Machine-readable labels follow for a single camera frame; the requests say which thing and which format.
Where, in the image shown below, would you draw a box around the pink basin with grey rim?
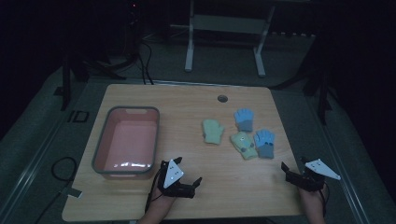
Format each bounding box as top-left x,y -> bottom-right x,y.
92,105 -> 161,181

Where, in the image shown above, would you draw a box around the grey tape strip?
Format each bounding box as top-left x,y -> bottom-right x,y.
60,186 -> 84,200

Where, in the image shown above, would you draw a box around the black cables behind table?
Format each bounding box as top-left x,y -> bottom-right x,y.
136,40 -> 155,86

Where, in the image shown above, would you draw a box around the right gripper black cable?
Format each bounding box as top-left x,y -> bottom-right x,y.
317,183 -> 330,217

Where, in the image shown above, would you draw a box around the black cable on floor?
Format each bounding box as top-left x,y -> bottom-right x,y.
33,156 -> 78,224

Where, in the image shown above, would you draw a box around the black stand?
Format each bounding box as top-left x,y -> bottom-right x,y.
270,40 -> 333,126
54,52 -> 127,112

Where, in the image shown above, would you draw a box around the black floor bracket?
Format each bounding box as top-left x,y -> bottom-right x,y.
67,110 -> 91,124

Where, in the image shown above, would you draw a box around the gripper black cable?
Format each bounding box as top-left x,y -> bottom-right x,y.
317,183 -> 330,217
144,174 -> 164,214

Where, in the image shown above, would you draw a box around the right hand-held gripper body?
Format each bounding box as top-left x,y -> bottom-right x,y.
285,159 -> 342,191

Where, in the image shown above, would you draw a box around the plain blue knit glove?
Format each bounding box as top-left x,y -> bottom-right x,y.
233,107 -> 255,133

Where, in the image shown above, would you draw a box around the person's left hand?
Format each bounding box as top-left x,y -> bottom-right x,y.
146,184 -> 176,217

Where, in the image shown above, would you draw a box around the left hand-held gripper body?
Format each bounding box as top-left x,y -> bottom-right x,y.
157,159 -> 196,199

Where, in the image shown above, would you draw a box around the dark equipment with red light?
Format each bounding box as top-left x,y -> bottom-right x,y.
124,0 -> 145,63

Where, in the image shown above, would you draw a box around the plain green knit glove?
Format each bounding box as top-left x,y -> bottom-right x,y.
201,119 -> 225,146

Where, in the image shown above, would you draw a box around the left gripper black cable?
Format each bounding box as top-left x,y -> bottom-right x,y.
144,174 -> 164,214

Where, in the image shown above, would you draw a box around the green glove with face print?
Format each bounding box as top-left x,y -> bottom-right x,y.
230,131 -> 259,161

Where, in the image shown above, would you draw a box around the blue glove with dark dots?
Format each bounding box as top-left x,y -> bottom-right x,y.
253,128 -> 276,160

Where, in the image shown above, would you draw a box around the white metal desk frame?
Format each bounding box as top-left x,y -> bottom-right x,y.
184,0 -> 276,78

